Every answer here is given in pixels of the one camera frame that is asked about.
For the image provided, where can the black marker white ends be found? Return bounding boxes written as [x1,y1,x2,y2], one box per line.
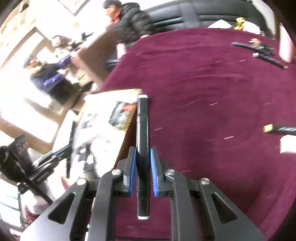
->
[136,94,151,220]

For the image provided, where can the white gold-rimmed tray box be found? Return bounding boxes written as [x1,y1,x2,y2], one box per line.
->
[53,89,142,184]

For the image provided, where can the person in purple jacket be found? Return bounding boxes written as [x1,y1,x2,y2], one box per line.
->
[23,55,75,105]

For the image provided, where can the black marker yellow cap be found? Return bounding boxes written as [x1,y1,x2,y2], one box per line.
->
[263,123,296,136]

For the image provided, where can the person in beige coat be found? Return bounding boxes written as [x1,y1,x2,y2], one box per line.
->
[51,33,93,91]

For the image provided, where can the seated person black jacket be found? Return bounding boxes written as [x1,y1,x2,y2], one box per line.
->
[103,0,155,45]

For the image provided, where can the black pens on cloth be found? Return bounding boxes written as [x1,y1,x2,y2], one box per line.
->
[231,38,288,70]

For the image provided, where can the pink thermos cup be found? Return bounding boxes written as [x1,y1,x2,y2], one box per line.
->
[279,25,294,63]

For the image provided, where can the yellow toy on sofa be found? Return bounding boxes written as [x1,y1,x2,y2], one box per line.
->
[233,17,246,31]

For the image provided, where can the black leather sofa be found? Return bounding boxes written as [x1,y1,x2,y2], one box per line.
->
[106,0,273,68]

